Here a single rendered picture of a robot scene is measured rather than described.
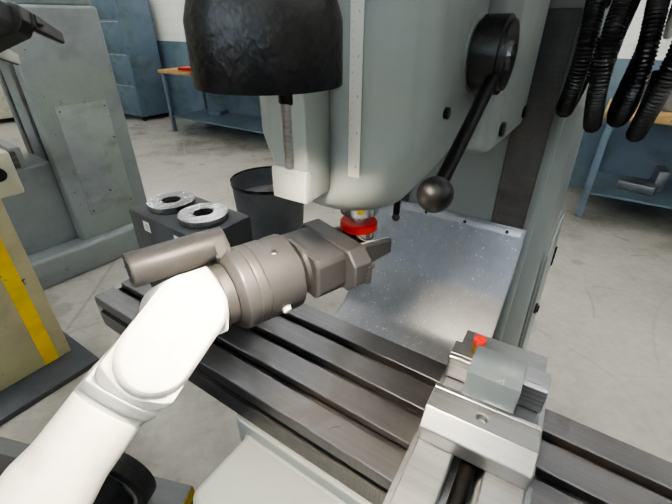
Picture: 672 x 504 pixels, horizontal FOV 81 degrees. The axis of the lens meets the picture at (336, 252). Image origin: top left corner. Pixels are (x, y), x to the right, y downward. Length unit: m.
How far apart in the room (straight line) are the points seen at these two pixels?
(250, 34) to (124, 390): 0.29
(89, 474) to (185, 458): 1.44
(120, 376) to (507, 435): 0.39
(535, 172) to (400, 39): 0.50
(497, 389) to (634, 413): 1.78
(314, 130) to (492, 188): 0.53
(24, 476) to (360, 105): 0.39
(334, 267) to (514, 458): 0.28
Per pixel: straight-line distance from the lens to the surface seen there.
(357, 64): 0.35
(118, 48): 7.79
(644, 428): 2.24
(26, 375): 2.44
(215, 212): 0.76
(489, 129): 0.52
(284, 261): 0.41
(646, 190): 4.19
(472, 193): 0.83
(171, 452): 1.88
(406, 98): 0.35
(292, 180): 0.36
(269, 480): 0.71
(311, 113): 0.34
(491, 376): 0.51
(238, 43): 0.18
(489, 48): 0.42
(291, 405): 0.64
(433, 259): 0.86
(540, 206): 0.83
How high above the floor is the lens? 1.48
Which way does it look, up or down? 30 degrees down
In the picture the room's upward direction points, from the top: straight up
